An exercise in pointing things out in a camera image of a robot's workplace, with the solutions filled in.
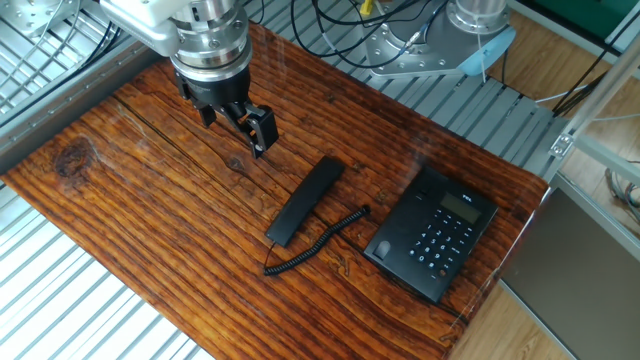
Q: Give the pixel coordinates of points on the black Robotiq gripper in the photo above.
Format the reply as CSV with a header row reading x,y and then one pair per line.
x,y
215,92

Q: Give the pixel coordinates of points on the black telephone handset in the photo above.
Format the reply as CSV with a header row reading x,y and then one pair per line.
x,y
305,200

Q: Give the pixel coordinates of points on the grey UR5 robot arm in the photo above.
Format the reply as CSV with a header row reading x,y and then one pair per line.
x,y
210,45

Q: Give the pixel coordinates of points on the black desk telephone base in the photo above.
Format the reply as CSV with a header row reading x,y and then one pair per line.
x,y
430,240

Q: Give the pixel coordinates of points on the wood grain table mat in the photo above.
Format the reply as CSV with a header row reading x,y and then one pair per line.
x,y
175,225

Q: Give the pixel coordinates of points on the yellow plastic clip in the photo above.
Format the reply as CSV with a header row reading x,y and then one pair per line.
x,y
366,7

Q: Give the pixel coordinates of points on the silver perforated mounting plate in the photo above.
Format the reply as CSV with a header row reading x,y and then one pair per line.
x,y
30,15

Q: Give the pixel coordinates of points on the grey flat panel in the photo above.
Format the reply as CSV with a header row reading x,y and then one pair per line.
x,y
575,285

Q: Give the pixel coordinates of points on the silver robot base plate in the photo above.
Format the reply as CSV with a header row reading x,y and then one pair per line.
x,y
435,62

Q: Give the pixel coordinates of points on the aluminium frame post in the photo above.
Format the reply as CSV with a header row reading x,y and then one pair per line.
x,y
605,90

